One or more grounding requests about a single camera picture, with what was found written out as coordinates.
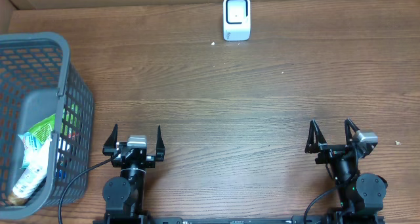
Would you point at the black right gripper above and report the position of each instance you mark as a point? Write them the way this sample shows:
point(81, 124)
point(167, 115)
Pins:
point(314, 145)

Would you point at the blue snack wrapper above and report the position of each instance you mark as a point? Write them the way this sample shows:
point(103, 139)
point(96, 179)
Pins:
point(61, 159)

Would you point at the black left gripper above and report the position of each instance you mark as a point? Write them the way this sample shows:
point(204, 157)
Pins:
point(111, 149)

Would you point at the green snack bag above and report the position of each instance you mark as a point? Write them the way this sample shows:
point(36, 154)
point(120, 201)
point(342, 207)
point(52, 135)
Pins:
point(43, 129)

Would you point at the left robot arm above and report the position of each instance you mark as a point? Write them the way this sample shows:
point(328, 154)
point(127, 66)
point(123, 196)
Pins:
point(124, 194)

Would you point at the grey plastic basket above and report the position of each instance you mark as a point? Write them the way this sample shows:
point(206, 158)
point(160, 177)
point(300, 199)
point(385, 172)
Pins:
point(38, 80)

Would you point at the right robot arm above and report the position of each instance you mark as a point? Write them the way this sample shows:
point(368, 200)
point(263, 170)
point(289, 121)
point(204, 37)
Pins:
point(361, 195)

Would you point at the white barcode scanner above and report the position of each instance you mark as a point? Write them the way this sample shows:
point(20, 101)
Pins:
point(236, 20)

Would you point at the white tube with gold cap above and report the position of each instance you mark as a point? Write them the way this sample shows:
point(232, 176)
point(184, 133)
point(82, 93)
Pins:
point(32, 177)

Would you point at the light blue tissue pack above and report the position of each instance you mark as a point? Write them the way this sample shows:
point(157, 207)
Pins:
point(32, 147)

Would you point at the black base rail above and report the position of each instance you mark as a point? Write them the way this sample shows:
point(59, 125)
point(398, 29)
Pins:
point(296, 219)

